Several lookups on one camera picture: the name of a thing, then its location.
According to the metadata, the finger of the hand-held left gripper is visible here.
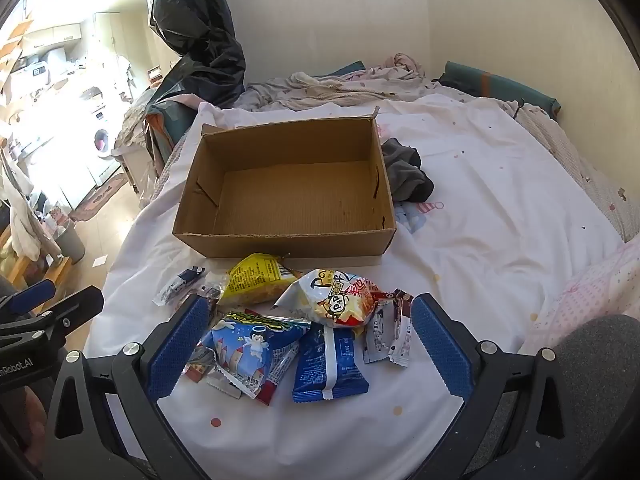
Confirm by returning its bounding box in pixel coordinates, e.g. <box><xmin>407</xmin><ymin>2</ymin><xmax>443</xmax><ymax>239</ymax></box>
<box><xmin>30</xmin><ymin>285</ymin><xmax>105</xmax><ymax>341</ymax></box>
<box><xmin>0</xmin><ymin>279</ymin><xmax>57</xmax><ymax>320</ymax></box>

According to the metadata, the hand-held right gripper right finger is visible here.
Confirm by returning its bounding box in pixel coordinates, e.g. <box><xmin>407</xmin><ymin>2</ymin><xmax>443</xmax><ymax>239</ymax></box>
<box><xmin>412</xmin><ymin>292</ymin><xmax>601</xmax><ymax>480</ymax></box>

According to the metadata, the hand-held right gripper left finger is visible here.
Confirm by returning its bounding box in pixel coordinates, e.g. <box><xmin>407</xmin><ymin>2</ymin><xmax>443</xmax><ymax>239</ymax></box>
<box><xmin>42</xmin><ymin>294</ymin><xmax>211</xmax><ymax>480</ymax></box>

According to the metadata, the tan patterned snack packet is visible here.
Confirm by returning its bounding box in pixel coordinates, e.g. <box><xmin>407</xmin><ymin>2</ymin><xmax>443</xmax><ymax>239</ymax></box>
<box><xmin>182</xmin><ymin>345</ymin><xmax>221</xmax><ymax>383</ymax></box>

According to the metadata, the small dark red white packet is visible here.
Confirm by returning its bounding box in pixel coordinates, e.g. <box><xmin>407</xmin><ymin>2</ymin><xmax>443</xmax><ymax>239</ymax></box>
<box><xmin>387</xmin><ymin>288</ymin><xmax>417</xmax><ymax>368</ymax></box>

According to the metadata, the small dark blue packet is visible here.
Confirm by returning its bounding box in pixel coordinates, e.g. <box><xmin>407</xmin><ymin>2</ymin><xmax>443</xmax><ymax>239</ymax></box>
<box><xmin>152</xmin><ymin>266</ymin><xmax>207</xmax><ymax>307</ymax></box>

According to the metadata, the blue castle print snack bag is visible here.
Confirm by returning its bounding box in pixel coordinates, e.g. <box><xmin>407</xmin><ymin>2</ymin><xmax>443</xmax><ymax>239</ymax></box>
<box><xmin>210</xmin><ymin>310</ymin><xmax>313</xmax><ymax>406</ymax></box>

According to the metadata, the yellow snack bag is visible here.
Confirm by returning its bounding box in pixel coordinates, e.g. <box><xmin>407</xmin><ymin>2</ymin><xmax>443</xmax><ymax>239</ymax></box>
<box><xmin>217</xmin><ymin>253</ymin><xmax>303</xmax><ymax>311</ymax></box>

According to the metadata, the white and red chips bag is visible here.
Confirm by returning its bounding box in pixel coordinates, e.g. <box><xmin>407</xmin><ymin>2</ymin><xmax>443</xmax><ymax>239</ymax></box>
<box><xmin>274</xmin><ymin>269</ymin><xmax>396</xmax><ymax>331</ymax></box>

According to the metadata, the blue packet with white stripe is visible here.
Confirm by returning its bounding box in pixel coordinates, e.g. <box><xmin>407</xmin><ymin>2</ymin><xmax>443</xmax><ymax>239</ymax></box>
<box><xmin>291</xmin><ymin>322</ymin><xmax>371</xmax><ymax>404</ymax></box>

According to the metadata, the brown cardboard box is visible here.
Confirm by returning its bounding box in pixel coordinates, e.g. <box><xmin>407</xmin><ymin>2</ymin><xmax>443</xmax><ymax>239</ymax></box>
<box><xmin>172</xmin><ymin>106</ymin><xmax>398</xmax><ymax>261</ymax></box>

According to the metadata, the grey trash bin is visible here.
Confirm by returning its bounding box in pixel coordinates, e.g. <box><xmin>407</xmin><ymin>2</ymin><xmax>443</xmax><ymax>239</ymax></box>
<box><xmin>55</xmin><ymin>220</ymin><xmax>87</xmax><ymax>265</ymax></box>

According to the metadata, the white hanging garment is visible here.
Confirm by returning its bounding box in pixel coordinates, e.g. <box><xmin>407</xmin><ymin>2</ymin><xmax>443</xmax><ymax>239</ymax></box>
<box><xmin>0</xmin><ymin>160</ymin><xmax>61</xmax><ymax>261</ymax></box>

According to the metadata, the patterned floor rug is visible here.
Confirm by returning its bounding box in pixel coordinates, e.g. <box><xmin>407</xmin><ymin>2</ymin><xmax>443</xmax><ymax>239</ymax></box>
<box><xmin>70</xmin><ymin>172</ymin><xmax>128</xmax><ymax>221</ymax></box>

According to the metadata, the white washing machine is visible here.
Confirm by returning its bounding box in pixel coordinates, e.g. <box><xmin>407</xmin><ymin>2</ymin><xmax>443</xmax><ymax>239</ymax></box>
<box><xmin>80</xmin><ymin>85</ymin><xmax>126</xmax><ymax>181</ymax></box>

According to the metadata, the pink quilt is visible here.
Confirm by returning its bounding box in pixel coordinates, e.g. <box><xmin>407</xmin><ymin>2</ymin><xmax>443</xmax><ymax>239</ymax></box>
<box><xmin>520</xmin><ymin>240</ymin><xmax>640</xmax><ymax>356</ymax></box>

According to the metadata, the dark grey cloth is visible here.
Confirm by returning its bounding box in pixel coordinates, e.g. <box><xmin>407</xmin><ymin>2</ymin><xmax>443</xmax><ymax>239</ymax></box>
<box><xmin>381</xmin><ymin>137</ymin><xmax>435</xmax><ymax>203</ymax></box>

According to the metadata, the teal pillow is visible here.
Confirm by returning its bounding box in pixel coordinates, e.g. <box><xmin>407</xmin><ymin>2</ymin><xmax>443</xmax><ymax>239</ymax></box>
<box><xmin>432</xmin><ymin>61</ymin><xmax>561</xmax><ymax>121</ymax></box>

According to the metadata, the crumpled beige blanket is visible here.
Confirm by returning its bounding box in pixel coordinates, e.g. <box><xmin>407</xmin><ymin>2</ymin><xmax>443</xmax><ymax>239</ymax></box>
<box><xmin>235</xmin><ymin>52</ymin><xmax>441</xmax><ymax>111</ymax></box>

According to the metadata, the black plastic bag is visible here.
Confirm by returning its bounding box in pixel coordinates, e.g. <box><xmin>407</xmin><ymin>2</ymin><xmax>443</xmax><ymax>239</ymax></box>
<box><xmin>145</xmin><ymin>0</ymin><xmax>247</xmax><ymax>111</ymax></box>

